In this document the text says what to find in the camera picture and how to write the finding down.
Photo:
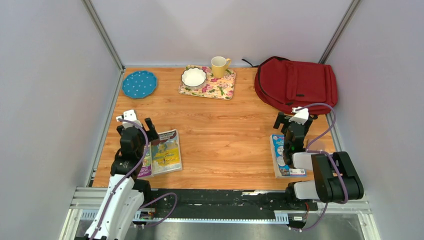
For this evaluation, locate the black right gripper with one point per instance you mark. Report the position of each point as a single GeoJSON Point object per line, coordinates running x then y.
{"type": "Point", "coordinates": [282, 118]}

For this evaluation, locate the red backpack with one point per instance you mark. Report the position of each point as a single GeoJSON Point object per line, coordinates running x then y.
{"type": "Point", "coordinates": [286, 84]}

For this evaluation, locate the yellow mug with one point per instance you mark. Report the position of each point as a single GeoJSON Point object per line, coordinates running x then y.
{"type": "Point", "coordinates": [219, 66]}

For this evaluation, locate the floral serving tray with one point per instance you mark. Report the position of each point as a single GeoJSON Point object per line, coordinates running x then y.
{"type": "Point", "coordinates": [214, 88]}

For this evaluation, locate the yellow illustrated paperback book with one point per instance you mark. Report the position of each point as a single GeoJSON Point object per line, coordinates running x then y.
{"type": "Point", "coordinates": [166, 153]}

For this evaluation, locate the blue polka dot plate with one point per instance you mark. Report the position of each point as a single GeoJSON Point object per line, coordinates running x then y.
{"type": "Point", "coordinates": [139, 84]}

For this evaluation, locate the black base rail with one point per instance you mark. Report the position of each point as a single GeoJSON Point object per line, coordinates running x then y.
{"type": "Point", "coordinates": [223, 206]}

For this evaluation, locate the white scalloped bowl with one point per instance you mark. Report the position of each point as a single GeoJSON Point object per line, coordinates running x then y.
{"type": "Point", "coordinates": [193, 77]}

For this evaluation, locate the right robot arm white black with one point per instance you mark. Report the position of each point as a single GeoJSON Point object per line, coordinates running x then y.
{"type": "Point", "coordinates": [335, 179]}

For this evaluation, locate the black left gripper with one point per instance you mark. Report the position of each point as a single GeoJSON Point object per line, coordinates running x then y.
{"type": "Point", "coordinates": [152, 134]}

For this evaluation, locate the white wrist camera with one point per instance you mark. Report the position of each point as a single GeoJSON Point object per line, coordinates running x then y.
{"type": "Point", "coordinates": [129, 115]}
{"type": "Point", "coordinates": [301, 115]}

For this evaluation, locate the blue comic book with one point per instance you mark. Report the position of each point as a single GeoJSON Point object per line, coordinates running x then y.
{"type": "Point", "coordinates": [281, 169]}

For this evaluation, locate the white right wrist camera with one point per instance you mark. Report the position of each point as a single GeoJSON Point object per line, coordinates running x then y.
{"type": "Point", "coordinates": [301, 115]}

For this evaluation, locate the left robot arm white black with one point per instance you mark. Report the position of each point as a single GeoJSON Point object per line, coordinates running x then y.
{"type": "Point", "coordinates": [125, 192]}

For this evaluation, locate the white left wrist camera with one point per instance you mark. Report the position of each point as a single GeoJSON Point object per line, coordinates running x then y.
{"type": "Point", "coordinates": [129, 115]}

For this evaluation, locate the purple treehouse book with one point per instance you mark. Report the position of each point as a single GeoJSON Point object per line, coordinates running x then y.
{"type": "Point", "coordinates": [146, 170]}

